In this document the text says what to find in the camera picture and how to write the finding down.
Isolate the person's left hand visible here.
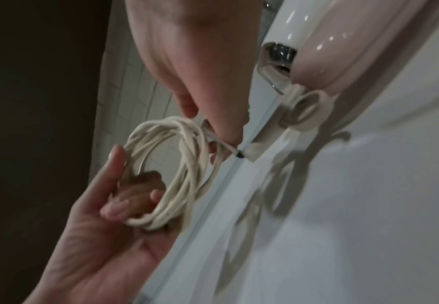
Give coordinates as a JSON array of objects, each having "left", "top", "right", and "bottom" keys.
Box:
[{"left": 22, "top": 144, "right": 183, "bottom": 304}]

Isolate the person's right hand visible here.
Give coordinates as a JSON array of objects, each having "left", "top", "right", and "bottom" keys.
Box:
[{"left": 123, "top": 0, "right": 264, "bottom": 149}]

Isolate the beige power cord with plug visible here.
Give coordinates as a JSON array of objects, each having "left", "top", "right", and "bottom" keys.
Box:
[{"left": 119, "top": 84, "right": 336, "bottom": 233}]

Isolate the white pink hair dryer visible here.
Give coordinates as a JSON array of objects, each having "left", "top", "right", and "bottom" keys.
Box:
[{"left": 254, "top": 0, "right": 439, "bottom": 99}]

